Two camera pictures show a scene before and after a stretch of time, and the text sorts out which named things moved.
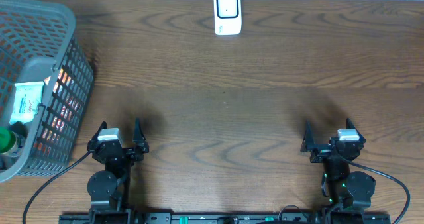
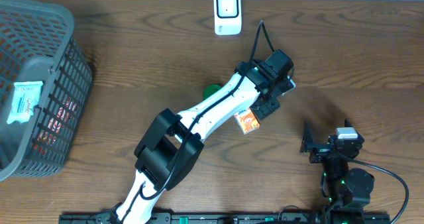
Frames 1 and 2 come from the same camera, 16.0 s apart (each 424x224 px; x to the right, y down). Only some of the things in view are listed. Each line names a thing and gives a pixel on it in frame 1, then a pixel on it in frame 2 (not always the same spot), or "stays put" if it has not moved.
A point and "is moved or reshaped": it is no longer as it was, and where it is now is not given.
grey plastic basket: (36, 44) stays put
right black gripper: (322, 150) stays put
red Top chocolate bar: (65, 105) is moved or reshaped
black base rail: (224, 218) stays put
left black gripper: (121, 150) to (268, 105)
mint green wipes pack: (27, 98) stays put
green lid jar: (11, 142) to (209, 90)
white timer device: (227, 5) stays put
